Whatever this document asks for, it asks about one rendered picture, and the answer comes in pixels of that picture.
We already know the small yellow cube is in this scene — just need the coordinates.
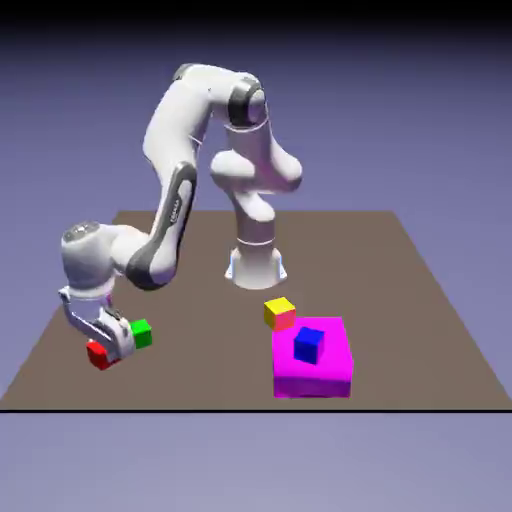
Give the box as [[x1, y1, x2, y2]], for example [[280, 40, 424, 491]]
[[262, 296, 298, 333]]

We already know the large magenta box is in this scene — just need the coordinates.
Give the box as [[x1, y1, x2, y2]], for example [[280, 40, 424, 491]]
[[271, 315, 356, 400]]

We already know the small red cube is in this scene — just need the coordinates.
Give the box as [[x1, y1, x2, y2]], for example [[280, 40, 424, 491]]
[[86, 339, 122, 372]]

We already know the small green cube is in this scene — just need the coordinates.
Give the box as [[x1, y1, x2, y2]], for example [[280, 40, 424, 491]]
[[129, 318, 154, 350]]

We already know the small blue cube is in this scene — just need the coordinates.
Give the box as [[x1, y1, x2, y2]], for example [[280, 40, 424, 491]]
[[292, 325, 326, 366]]

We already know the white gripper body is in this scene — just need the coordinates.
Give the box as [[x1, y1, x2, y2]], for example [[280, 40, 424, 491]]
[[58, 286, 136, 360]]

